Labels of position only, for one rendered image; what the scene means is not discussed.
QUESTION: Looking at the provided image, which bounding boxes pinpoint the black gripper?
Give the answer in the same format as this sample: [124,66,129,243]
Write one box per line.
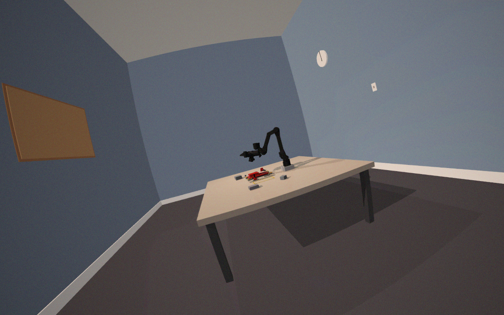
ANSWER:
[240,151,254,158]

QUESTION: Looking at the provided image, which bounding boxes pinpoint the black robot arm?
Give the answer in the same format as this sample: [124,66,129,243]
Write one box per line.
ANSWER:
[249,127,291,167]

